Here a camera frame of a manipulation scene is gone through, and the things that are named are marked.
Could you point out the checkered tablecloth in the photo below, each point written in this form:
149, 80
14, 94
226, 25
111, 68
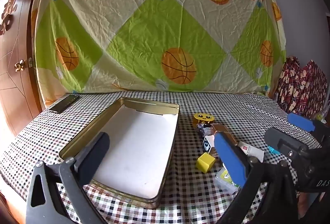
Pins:
206, 105

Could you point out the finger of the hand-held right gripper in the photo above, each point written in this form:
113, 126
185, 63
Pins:
299, 121
275, 139

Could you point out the wooden door ornament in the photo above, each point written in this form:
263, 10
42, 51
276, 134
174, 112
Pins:
7, 12

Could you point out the yellow smiling face block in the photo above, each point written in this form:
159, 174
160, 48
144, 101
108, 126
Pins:
203, 119

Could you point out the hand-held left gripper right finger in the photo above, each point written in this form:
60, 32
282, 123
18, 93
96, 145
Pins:
229, 157

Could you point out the green basketball print sheet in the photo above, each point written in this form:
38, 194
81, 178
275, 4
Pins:
154, 33

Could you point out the brass door knob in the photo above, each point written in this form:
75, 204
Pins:
19, 65

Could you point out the brown toy block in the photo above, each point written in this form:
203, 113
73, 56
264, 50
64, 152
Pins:
219, 127

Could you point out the red patterned cloth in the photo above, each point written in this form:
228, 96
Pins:
304, 85

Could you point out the white box with red label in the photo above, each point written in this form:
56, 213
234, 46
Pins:
254, 151

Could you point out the white toy block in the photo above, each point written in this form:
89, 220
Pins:
208, 145

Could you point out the green and white packet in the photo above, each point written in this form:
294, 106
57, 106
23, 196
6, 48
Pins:
224, 180

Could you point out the metal door latch plate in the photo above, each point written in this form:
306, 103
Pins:
31, 62

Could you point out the shiny dark item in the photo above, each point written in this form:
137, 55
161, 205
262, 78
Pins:
204, 130

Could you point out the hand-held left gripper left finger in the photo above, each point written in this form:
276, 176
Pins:
96, 155

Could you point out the gold metal tin box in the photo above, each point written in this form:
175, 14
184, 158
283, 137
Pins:
141, 149

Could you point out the yellow cube block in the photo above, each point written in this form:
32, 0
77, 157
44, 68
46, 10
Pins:
205, 162

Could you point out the clear plastic bag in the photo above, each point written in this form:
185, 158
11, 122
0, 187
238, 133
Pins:
319, 117

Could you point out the black smartphone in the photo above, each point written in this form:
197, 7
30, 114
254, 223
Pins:
63, 104

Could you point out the brown wooden door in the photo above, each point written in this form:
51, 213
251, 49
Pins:
15, 90

